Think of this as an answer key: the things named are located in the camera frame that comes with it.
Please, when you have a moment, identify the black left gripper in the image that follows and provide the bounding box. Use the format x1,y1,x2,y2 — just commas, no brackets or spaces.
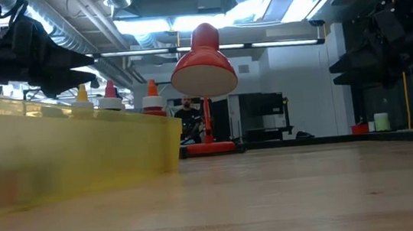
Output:
0,8,99,104

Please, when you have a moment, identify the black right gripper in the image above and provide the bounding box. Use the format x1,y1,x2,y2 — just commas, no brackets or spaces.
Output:
322,0,413,94

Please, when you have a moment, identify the yellow food coloring bottle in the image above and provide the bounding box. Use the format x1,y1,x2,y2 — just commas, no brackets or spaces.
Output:
69,82,95,112

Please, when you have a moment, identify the orange-red food coloring bottle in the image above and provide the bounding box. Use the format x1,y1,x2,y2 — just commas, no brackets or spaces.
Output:
138,78,170,120

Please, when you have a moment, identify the green and white container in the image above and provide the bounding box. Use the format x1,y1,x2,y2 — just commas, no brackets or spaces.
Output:
372,111,391,133

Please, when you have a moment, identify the red bin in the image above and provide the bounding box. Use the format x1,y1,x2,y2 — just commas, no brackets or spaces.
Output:
350,123,371,135

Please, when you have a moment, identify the black dome object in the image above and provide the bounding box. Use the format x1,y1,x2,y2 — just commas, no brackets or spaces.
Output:
294,129,316,141

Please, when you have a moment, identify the black cabinet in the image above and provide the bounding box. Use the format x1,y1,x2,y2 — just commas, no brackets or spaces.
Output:
237,89,294,144

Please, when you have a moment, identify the person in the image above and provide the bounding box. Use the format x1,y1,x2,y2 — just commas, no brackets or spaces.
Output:
171,94,207,145

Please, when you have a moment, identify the red desk lamp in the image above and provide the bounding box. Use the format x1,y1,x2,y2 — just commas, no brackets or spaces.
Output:
164,19,246,158

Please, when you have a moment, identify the overhead light bar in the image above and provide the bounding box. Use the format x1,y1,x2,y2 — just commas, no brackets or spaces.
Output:
86,28,326,70

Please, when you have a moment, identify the black lamp cable with switch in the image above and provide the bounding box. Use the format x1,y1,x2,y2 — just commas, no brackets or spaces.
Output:
231,137,249,155

